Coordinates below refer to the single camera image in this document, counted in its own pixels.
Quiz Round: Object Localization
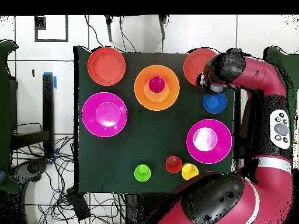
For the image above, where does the red shallow bowl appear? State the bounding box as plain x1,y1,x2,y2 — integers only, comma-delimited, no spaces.
183,48,218,87
86,46,127,87

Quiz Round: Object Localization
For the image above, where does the blue small bowl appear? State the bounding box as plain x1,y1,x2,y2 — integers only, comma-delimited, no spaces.
202,92,228,114

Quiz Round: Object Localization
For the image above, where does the crimson plastic cup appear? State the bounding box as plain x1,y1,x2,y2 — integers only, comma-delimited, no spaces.
148,76,166,93

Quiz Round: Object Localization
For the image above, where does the orange large bowl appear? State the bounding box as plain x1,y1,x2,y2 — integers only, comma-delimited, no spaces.
134,64,180,112

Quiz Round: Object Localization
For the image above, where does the black stand leg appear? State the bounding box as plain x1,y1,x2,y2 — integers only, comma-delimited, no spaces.
104,15,113,43
158,15,167,40

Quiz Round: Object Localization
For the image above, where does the pink large bowl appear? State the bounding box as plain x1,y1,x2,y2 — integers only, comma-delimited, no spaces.
81,92,128,138
186,118,233,165

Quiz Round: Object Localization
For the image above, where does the dark green tablecloth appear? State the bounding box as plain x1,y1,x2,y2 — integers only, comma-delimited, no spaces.
73,45,242,197

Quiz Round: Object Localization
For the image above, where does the red-orange plastic cup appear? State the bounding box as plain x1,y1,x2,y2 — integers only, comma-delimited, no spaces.
165,155,183,174

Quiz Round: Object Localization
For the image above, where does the yellow plastic cup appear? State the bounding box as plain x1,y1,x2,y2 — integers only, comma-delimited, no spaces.
181,162,200,181

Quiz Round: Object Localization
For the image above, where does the green cloth covered table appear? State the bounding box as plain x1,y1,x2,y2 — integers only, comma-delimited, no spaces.
0,39,23,194
263,45,299,117

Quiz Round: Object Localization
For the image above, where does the green plastic cup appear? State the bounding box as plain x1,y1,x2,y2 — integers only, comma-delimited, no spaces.
133,163,152,183

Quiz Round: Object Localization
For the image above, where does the blue tape strip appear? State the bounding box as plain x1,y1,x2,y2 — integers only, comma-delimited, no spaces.
43,71,57,89

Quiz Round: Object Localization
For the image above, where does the black power box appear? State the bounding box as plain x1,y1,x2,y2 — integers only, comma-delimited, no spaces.
65,187,91,222

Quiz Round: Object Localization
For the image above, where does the black cable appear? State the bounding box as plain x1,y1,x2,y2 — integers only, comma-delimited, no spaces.
84,15,109,53

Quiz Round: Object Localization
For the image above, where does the black frame stand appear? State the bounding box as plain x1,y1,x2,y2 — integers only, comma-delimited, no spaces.
10,73,55,159

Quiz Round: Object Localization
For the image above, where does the tangle of black cables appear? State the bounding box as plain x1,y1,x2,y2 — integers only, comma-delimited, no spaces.
11,122,131,224

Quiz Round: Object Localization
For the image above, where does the black pedestal foot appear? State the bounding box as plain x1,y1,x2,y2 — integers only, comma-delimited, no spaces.
10,157,50,183

